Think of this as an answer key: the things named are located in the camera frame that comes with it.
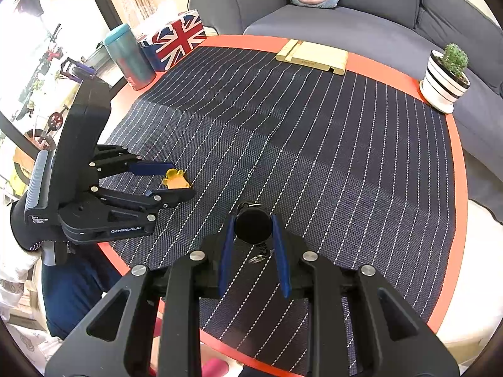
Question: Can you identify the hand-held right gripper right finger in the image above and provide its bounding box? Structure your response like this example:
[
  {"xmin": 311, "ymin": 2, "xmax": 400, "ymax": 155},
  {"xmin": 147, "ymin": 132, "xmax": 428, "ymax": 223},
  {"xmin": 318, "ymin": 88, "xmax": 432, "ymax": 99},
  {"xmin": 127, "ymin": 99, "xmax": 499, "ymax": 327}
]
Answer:
[{"xmin": 270, "ymin": 214, "xmax": 460, "ymax": 377}]

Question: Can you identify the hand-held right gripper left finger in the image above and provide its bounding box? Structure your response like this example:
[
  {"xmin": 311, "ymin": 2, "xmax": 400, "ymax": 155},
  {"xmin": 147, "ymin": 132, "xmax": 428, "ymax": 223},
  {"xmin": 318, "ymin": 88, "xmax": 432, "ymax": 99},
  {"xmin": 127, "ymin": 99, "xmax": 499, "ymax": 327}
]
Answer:
[{"xmin": 44, "ymin": 213, "xmax": 237, "ymax": 377}]

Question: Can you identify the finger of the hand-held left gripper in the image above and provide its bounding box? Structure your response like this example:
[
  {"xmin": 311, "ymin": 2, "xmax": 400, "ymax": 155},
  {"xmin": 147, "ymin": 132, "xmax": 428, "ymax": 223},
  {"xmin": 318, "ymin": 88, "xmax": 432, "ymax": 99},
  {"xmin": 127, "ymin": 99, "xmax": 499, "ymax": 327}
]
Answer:
[
  {"xmin": 92, "ymin": 187, "xmax": 196, "ymax": 215},
  {"xmin": 90, "ymin": 145, "xmax": 177, "ymax": 183}
]

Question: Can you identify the yellow bear toy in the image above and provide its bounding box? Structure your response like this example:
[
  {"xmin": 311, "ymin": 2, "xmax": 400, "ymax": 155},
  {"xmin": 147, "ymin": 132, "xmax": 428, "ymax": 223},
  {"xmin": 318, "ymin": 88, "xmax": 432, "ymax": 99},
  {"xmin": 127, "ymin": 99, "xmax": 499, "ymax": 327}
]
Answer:
[{"xmin": 162, "ymin": 168, "xmax": 190, "ymax": 189}]

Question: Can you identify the black round badge reel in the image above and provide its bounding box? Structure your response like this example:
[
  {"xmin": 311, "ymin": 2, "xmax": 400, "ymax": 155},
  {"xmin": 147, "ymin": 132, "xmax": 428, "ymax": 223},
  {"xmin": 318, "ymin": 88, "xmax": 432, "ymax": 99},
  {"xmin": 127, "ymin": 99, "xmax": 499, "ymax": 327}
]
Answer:
[{"xmin": 234, "ymin": 201, "xmax": 274, "ymax": 265}]

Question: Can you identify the person's left hand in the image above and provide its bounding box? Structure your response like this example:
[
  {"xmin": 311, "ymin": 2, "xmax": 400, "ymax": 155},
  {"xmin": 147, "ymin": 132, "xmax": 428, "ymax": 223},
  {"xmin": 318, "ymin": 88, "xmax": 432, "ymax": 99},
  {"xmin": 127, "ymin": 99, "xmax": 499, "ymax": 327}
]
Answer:
[{"xmin": 8, "ymin": 200, "xmax": 45, "ymax": 253}]

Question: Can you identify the teal bottle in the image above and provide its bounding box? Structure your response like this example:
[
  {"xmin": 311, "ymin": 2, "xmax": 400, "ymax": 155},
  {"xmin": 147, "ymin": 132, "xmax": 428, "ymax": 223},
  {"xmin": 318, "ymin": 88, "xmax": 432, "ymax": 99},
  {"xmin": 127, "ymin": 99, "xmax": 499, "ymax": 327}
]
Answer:
[{"xmin": 103, "ymin": 24, "xmax": 157, "ymax": 91}]

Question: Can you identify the black striped placemat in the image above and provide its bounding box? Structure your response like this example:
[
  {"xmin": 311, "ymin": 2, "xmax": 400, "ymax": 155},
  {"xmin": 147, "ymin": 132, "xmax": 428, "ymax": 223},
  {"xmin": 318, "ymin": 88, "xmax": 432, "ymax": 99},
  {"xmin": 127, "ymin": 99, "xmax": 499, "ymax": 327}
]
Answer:
[{"xmin": 100, "ymin": 45, "xmax": 456, "ymax": 375}]

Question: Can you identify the flag print tissue box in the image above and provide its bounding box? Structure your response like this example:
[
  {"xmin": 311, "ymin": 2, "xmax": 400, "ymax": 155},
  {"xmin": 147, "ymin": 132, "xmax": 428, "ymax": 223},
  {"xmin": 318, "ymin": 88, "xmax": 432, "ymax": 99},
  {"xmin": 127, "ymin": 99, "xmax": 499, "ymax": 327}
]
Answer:
[{"xmin": 135, "ymin": 2, "xmax": 207, "ymax": 73}]

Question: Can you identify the wooden phone stand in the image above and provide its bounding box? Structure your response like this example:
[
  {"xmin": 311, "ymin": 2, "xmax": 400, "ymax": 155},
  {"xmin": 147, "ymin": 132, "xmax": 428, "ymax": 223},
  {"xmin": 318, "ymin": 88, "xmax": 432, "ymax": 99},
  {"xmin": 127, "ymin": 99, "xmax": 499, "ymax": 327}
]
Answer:
[{"xmin": 275, "ymin": 39, "xmax": 349, "ymax": 75}]

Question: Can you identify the potted cactus in striped pot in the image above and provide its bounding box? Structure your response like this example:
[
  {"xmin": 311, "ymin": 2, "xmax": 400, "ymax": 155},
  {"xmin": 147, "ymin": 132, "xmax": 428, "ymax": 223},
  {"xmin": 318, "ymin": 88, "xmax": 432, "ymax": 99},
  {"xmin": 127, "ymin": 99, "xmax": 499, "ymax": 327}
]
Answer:
[{"xmin": 418, "ymin": 43, "xmax": 471, "ymax": 115}]

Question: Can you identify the dark grey sofa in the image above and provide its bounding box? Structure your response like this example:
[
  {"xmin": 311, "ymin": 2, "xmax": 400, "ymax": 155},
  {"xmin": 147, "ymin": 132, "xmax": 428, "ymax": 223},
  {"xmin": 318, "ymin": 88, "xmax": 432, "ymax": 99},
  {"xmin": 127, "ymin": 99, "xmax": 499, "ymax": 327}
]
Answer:
[{"xmin": 188, "ymin": 0, "xmax": 503, "ymax": 154}]

